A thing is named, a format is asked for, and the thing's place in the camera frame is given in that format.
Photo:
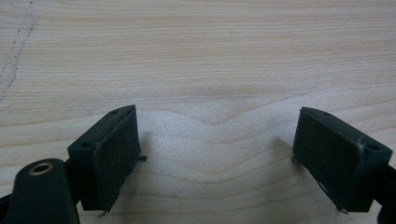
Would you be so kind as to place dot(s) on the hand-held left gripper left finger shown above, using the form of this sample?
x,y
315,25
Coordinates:
x,y
107,155

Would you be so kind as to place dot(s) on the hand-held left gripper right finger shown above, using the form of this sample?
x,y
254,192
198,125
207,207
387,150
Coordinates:
x,y
333,158

